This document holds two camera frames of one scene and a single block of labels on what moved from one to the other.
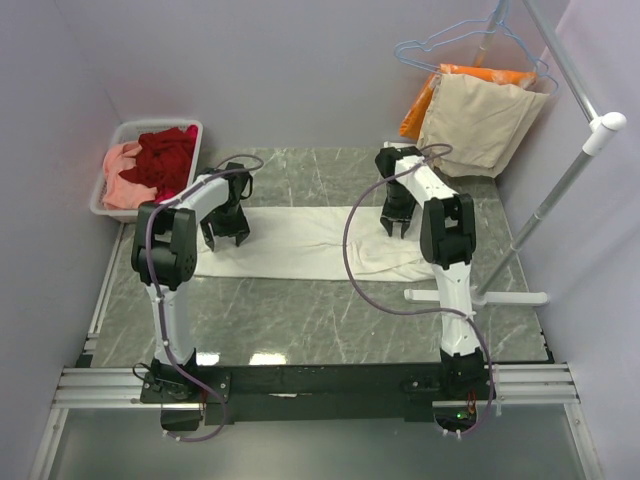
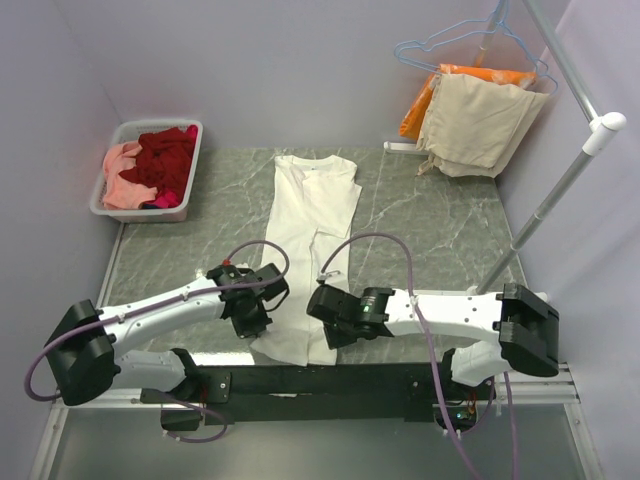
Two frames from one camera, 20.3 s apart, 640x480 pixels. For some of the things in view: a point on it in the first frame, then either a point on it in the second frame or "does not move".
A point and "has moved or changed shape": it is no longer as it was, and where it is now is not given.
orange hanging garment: x=412 y=123 does not move
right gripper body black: x=400 y=204 to x=340 y=334
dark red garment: x=164 y=158 does not move
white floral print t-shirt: x=316 y=243 has moved or changed shape
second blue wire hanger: x=544 y=74 does not move
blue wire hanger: x=492 y=24 does not move
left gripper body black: x=228 y=219 to x=252 y=323
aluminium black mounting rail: x=322 y=394 does not move
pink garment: x=117 y=191 does not move
